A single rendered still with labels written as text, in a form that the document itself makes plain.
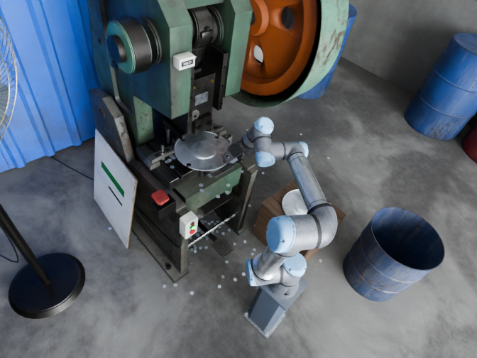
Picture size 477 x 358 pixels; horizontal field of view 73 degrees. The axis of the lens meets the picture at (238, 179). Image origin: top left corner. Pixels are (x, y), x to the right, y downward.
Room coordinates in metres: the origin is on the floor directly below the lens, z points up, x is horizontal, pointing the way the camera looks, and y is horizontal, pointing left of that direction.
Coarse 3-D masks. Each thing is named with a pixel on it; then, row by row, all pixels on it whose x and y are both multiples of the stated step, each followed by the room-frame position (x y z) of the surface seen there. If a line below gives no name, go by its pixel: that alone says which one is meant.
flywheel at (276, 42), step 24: (264, 0) 1.52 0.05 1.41; (288, 0) 1.45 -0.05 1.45; (312, 0) 1.34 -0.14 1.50; (264, 24) 1.48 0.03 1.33; (312, 24) 1.32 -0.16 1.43; (264, 48) 1.49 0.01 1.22; (288, 48) 1.41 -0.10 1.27; (312, 48) 1.30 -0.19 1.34; (264, 72) 1.47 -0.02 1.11; (288, 72) 1.35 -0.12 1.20
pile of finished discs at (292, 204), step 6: (288, 192) 1.40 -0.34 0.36; (294, 192) 1.41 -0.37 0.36; (288, 198) 1.35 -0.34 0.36; (294, 198) 1.36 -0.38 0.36; (300, 198) 1.37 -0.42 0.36; (282, 204) 1.29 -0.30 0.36; (288, 204) 1.30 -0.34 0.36; (294, 204) 1.31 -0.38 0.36; (300, 204) 1.32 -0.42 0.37; (288, 210) 1.25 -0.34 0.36; (294, 210) 1.26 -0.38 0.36; (300, 210) 1.27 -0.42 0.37; (306, 210) 1.28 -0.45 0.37
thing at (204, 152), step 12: (204, 132) 1.32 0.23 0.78; (180, 144) 1.19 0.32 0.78; (192, 144) 1.21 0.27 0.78; (204, 144) 1.22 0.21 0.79; (216, 144) 1.24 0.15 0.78; (228, 144) 1.26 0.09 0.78; (180, 156) 1.10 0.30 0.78; (192, 156) 1.12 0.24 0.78; (204, 156) 1.13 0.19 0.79; (216, 156) 1.16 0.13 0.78; (192, 168) 1.04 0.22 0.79; (204, 168) 1.06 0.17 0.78; (216, 168) 1.07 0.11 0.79
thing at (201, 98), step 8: (200, 64) 1.31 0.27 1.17; (200, 72) 1.24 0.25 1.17; (208, 72) 1.25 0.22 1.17; (200, 80) 1.20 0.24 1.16; (208, 80) 1.23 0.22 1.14; (200, 88) 1.20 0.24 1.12; (208, 88) 1.24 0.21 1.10; (200, 96) 1.20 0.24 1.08; (208, 96) 1.24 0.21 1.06; (200, 104) 1.20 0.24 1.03; (208, 104) 1.24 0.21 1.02; (192, 112) 1.16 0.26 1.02; (200, 112) 1.21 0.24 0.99; (208, 112) 1.24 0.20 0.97; (176, 120) 1.20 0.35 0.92; (184, 120) 1.16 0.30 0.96; (192, 120) 1.16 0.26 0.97; (200, 120) 1.17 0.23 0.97; (208, 120) 1.21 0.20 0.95; (184, 128) 1.16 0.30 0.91; (192, 128) 1.16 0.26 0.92; (200, 128) 1.16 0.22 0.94; (208, 128) 1.21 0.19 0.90
